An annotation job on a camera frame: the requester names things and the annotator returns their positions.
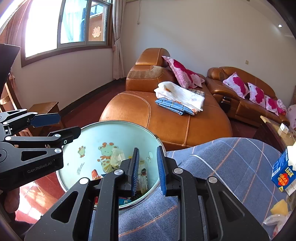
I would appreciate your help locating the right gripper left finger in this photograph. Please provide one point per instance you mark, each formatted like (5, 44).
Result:
(90, 209)

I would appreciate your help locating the pink floral pillow middle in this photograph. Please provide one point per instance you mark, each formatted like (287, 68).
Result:
(256, 95)

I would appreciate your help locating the clear plastic bag red print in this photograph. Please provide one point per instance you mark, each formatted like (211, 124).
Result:
(278, 221)

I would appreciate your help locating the beige curtain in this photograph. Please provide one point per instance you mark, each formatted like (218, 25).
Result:
(118, 10)

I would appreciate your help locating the brown leather chaise sofa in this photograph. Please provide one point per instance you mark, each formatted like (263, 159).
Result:
(137, 105)

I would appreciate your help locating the blue white Look milk carton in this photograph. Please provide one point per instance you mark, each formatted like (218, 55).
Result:
(283, 175)

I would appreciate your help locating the wooden chair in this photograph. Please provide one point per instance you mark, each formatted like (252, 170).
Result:
(10, 102)

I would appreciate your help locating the pink floral pillow on chaise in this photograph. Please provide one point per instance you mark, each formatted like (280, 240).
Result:
(185, 77)

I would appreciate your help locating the window with frame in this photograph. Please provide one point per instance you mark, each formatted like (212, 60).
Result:
(45, 29)

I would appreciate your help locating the folded blue striped cloth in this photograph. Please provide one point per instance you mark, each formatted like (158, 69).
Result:
(173, 106)

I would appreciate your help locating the light green cartoon trash bin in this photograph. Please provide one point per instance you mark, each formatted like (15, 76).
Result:
(100, 149)

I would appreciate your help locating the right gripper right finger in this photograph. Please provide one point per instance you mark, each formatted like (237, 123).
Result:
(207, 209)

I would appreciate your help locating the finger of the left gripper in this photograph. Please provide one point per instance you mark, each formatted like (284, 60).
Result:
(15, 121)
(54, 139)

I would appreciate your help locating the yellow sponge piece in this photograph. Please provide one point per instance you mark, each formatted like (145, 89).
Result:
(280, 208)

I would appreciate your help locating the pink floral pillow right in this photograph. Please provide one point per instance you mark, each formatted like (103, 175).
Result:
(271, 105)

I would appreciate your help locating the folded white cloth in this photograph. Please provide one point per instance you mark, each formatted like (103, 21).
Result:
(180, 95)

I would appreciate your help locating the pink floral pillow left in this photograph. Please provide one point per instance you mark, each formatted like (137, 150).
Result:
(237, 85)

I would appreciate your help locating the wooden coffee table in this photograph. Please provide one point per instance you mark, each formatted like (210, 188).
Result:
(270, 133)

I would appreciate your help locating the blue plaid tablecloth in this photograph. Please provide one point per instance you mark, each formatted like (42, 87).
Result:
(243, 165)

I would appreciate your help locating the brown leather long sofa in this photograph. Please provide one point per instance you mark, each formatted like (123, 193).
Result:
(241, 109)

